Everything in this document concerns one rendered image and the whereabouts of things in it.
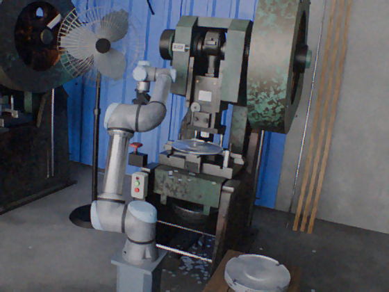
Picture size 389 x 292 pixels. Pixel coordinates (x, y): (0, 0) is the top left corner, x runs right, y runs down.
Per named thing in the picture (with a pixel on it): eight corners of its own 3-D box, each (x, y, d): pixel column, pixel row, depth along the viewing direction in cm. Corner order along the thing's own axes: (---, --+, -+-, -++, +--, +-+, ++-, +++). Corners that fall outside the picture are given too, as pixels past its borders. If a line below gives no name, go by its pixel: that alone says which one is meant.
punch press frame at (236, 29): (213, 264, 200) (245, 14, 167) (146, 244, 214) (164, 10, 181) (246, 213, 272) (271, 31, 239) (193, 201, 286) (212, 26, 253)
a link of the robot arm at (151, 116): (164, 117, 146) (178, 62, 183) (137, 115, 146) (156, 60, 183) (164, 140, 153) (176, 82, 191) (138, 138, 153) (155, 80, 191)
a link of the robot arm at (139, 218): (153, 243, 141) (155, 213, 138) (120, 239, 141) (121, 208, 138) (157, 229, 153) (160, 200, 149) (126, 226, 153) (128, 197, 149)
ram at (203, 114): (212, 130, 198) (218, 76, 191) (186, 125, 203) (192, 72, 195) (221, 125, 214) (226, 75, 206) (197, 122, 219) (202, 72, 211)
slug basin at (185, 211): (213, 233, 205) (215, 217, 203) (160, 218, 216) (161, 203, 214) (229, 212, 236) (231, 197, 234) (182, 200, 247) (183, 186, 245)
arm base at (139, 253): (149, 268, 140) (150, 247, 138) (115, 258, 144) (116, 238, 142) (163, 251, 154) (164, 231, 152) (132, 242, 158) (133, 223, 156)
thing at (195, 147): (162, 147, 195) (162, 146, 195) (183, 138, 221) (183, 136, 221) (213, 158, 185) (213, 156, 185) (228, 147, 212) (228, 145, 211)
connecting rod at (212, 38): (214, 91, 195) (222, 27, 187) (194, 88, 199) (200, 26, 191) (226, 89, 214) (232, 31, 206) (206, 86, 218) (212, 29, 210)
